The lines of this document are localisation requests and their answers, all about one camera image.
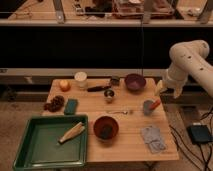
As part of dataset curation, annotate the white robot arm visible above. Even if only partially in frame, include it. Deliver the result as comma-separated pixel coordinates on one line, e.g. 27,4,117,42
155,40,213,98

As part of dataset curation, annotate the silver spoon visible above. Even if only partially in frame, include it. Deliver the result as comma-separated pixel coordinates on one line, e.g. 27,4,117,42
106,110,133,115

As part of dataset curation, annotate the purple bowl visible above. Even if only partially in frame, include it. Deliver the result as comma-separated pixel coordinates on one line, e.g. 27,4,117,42
124,73,146,91

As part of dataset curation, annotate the bunch of red grapes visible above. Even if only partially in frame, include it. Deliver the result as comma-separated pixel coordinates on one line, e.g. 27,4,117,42
43,95,64,112

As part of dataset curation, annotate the black foot pedal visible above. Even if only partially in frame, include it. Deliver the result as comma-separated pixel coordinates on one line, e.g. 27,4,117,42
187,125,212,144

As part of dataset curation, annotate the grey folded cloth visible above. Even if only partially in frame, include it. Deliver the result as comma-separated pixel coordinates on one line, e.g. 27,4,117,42
141,126,166,154

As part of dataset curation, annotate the wooden table board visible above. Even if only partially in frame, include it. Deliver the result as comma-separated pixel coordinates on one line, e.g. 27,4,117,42
47,78,179,163

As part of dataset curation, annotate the orange fruit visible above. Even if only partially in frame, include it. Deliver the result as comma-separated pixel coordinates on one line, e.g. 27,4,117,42
59,80,71,91

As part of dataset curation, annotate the white paper cup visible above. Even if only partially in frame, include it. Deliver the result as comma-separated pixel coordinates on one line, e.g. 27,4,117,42
74,72,87,89

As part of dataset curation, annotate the teal sponge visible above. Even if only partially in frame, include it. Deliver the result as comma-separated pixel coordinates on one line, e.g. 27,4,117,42
64,99,78,115

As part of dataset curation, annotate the green plastic tray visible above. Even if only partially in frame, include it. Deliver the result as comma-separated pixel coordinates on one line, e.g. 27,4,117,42
13,115,88,171

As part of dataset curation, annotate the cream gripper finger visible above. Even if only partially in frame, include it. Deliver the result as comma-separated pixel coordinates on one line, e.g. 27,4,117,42
155,80,164,96
173,89,182,99

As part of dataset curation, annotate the dark sponge in bowl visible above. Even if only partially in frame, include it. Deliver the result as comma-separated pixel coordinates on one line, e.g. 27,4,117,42
100,125,112,139

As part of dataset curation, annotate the small dark block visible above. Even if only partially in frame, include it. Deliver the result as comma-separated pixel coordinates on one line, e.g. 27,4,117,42
110,76,120,86

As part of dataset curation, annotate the small metal cup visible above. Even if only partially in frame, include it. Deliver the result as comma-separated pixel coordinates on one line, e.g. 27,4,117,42
104,89,115,103

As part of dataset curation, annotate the corn cob in husk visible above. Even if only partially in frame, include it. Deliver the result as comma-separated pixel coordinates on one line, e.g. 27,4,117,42
58,122,85,144

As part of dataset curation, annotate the brown bowl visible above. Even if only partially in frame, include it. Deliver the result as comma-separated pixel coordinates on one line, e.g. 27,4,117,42
93,116,119,141

